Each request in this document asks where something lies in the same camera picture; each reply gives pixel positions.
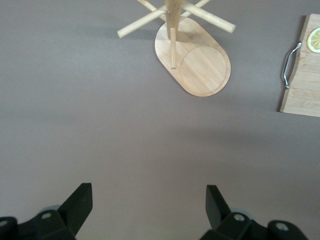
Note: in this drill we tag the lemon slice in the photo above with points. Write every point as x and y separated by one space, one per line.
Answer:
315 40

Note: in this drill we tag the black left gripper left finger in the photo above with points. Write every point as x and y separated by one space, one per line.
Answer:
75 207

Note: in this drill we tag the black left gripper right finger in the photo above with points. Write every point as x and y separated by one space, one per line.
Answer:
217 210

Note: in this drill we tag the wooden mug tree rack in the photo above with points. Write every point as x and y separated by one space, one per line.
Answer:
200 70

